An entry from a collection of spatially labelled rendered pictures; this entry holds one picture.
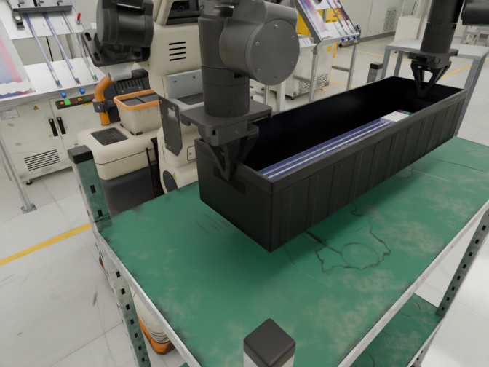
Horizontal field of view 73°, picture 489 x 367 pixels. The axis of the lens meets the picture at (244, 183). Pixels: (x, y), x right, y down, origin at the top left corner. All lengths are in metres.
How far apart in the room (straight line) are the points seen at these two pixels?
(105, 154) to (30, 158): 1.58
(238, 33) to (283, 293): 0.34
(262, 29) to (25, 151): 2.55
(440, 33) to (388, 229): 0.42
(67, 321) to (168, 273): 1.31
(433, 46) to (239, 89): 0.54
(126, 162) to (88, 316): 0.81
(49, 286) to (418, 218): 1.73
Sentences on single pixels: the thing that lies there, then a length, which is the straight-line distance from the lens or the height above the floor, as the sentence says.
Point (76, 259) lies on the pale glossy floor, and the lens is 2.08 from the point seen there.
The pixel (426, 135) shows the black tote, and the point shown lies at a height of 1.06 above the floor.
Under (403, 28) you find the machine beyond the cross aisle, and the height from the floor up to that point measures 0.45.
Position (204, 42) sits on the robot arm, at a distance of 0.39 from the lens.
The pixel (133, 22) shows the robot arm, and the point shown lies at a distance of 0.79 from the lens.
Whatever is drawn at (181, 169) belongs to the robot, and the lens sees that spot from 1.07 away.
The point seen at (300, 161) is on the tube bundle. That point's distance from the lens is 0.59.
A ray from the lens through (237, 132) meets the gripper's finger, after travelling 0.40.
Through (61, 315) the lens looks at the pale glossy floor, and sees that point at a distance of 1.85.
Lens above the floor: 1.33
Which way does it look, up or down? 33 degrees down
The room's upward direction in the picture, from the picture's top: straight up
